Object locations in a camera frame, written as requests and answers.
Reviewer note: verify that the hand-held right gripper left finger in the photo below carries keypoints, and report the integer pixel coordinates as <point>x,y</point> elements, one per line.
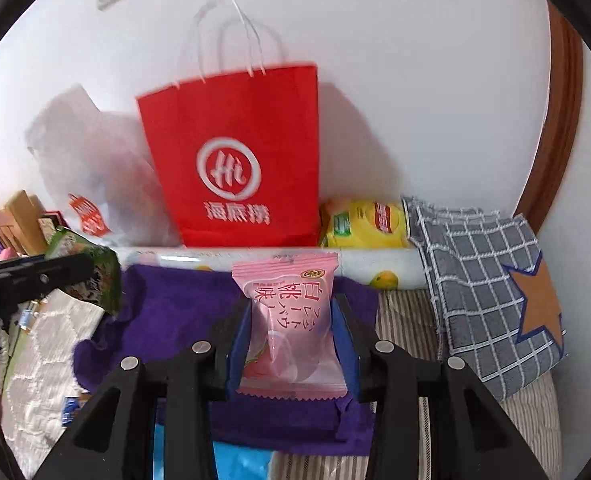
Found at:
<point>238,355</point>

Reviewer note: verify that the brown wooden door frame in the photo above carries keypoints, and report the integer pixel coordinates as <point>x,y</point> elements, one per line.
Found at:
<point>558,125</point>

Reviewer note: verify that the red paper bag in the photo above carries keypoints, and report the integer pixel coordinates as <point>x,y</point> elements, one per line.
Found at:
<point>235,110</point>

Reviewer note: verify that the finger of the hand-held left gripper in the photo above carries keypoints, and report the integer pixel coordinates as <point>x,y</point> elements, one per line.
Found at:
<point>35,272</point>

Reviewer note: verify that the wooden chair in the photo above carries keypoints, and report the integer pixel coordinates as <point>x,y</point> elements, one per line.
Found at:
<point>20,220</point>

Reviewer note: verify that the pink snack packet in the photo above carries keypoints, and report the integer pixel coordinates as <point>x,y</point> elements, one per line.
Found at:
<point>290,320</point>

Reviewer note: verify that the grey checked cloth with star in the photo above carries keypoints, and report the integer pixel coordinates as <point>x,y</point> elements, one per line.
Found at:
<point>475,280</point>

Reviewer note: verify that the white fruit print roll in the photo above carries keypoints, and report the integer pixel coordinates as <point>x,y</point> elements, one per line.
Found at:
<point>375,265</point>

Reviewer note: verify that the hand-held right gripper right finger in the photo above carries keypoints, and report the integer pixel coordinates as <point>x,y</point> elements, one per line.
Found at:
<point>346,352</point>

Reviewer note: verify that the dark framed box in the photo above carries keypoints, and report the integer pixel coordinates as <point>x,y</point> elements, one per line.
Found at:
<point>50,227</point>

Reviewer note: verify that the white translucent plastic bag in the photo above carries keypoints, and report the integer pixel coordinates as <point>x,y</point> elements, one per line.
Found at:
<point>100,160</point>

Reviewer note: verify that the purple cloth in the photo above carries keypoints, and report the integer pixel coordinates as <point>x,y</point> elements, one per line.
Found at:
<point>175,305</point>

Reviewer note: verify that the yellow drink pack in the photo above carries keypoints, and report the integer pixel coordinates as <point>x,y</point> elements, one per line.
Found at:
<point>363,225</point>

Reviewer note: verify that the striped bed sheet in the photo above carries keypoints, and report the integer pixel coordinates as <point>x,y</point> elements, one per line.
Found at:
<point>405,320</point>

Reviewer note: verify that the green snack packet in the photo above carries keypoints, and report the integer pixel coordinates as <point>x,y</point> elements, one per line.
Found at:
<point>92,270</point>

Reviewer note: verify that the light blue plastic packet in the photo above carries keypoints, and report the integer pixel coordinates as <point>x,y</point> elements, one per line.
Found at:
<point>245,460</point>

